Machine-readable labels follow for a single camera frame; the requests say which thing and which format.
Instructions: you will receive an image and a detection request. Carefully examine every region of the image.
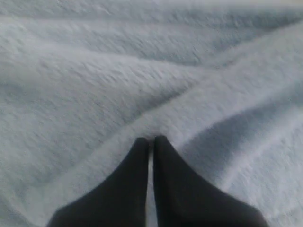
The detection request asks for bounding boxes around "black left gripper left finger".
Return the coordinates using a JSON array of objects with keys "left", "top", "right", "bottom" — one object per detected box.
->
[{"left": 48, "top": 138, "right": 149, "bottom": 227}]

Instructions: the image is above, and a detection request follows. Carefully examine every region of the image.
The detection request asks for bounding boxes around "light blue fleece towel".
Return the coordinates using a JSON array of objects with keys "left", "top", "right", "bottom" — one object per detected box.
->
[{"left": 0, "top": 0, "right": 303, "bottom": 227}]

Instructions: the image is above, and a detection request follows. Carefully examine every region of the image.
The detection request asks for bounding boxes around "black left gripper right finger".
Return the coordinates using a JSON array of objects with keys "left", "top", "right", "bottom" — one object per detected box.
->
[{"left": 153, "top": 136, "right": 268, "bottom": 227}]

